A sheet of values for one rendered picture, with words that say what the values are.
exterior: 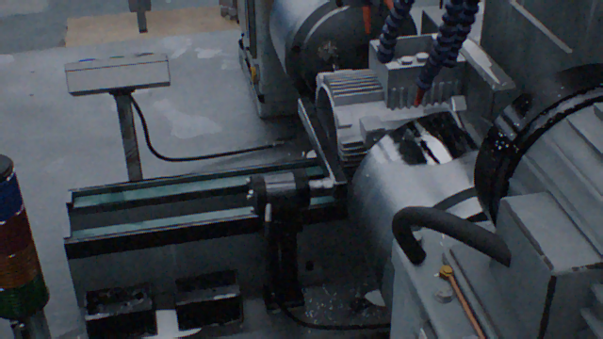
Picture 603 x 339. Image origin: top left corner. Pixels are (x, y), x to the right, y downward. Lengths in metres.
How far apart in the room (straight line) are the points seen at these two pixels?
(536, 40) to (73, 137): 0.96
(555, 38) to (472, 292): 0.57
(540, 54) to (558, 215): 0.67
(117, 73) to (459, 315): 0.82
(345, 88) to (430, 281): 0.50
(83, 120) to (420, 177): 1.02
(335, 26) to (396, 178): 0.51
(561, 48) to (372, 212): 0.40
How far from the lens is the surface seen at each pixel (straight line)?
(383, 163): 0.98
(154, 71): 1.37
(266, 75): 1.67
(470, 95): 1.20
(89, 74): 1.38
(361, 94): 1.19
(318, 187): 1.12
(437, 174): 0.92
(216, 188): 1.31
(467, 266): 0.77
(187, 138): 1.67
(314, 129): 1.23
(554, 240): 0.58
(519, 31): 1.32
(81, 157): 1.66
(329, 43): 1.40
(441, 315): 0.73
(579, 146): 0.64
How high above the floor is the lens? 1.67
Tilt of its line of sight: 34 degrees down
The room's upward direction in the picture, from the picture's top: 1 degrees counter-clockwise
